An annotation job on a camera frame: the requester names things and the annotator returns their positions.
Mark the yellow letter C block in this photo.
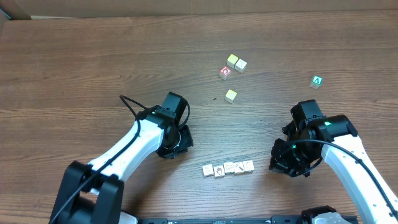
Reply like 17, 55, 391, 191
224, 90, 237, 103

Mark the acorn picture block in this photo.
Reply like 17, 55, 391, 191
213, 166, 225, 178

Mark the white W letter block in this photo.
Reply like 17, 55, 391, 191
223, 162, 234, 174

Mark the white block green side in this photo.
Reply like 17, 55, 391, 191
243, 160, 254, 172

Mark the yellow top block far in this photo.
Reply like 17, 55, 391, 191
226, 54, 239, 68

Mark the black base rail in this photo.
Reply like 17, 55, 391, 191
138, 205, 359, 224

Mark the red bordered block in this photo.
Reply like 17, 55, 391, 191
219, 66, 231, 80

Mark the hammer picture block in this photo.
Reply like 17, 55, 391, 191
233, 162, 244, 174

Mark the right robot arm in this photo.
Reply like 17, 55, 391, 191
269, 100, 397, 223

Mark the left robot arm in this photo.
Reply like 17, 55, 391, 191
50, 92, 193, 224

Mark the green letter block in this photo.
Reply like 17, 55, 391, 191
309, 75, 323, 89

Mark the white block far right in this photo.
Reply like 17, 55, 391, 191
234, 58, 247, 73

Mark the white number two block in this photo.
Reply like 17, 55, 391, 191
202, 164, 214, 177

